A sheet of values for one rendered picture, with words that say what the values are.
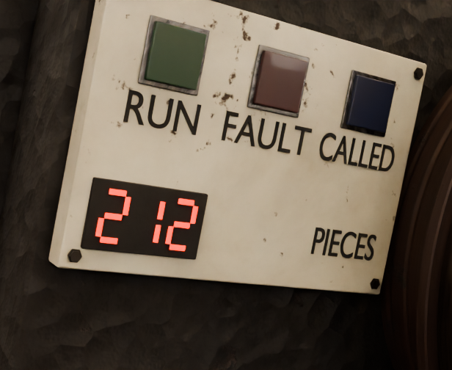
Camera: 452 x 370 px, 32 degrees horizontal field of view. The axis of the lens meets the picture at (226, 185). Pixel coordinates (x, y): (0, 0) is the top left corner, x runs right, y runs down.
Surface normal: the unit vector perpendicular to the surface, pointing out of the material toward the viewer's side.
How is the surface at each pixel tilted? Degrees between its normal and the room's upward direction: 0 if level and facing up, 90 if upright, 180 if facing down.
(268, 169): 90
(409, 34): 90
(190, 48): 90
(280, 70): 90
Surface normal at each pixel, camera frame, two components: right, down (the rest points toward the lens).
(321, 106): 0.50, 0.14
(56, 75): -0.85, -0.14
